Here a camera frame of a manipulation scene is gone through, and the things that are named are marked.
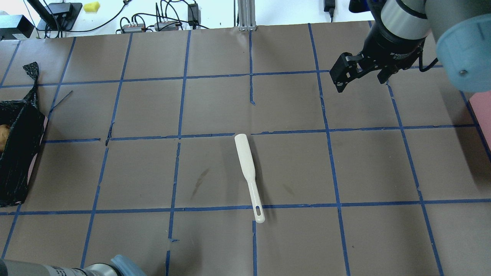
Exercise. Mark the aluminium frame post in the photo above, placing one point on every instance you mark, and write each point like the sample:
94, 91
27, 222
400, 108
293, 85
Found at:
246, 15

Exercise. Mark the pink plastic bin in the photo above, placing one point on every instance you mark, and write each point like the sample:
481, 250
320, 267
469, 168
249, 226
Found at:
481, 105

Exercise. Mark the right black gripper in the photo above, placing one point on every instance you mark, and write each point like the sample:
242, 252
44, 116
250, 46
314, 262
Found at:
392, 45

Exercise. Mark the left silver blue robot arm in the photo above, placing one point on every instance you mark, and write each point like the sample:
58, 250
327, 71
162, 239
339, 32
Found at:
118, 266

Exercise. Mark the small usb hub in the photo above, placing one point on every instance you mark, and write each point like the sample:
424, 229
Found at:
133, 28
167, 25

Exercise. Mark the black power adapter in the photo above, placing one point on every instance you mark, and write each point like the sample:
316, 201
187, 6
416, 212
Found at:
194, 15

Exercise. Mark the bin lined with black bag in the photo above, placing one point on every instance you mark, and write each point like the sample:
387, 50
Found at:
27, 124

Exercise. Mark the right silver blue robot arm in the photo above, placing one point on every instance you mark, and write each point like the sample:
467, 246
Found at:
454, 33

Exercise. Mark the beige hand brush black bristles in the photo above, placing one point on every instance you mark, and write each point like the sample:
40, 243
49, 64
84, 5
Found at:
248, 170

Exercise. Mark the yellow paper cup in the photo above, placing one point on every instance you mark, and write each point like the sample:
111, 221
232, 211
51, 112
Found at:
91, 7

